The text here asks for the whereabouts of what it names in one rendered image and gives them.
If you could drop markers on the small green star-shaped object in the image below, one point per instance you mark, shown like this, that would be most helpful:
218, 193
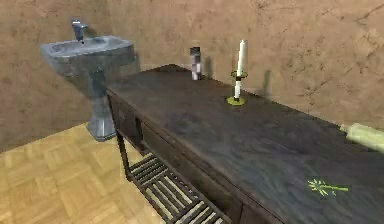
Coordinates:
323, 187

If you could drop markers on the dark wooden console table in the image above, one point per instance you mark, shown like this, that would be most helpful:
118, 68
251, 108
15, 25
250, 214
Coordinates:
233, 143

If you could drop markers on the white candle on green holder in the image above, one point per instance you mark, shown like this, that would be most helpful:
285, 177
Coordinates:
239, 73

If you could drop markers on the grey pedestal sink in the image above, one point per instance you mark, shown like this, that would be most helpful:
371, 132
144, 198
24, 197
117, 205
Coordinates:
89, 55

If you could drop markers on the pale green roll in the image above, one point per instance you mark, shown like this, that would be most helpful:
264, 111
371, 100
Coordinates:
365, 136

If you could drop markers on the grey spray bottle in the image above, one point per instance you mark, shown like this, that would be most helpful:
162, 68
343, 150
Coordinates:
195, 63

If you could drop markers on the grey sink faucet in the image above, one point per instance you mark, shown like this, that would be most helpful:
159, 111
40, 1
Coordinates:
79, 29

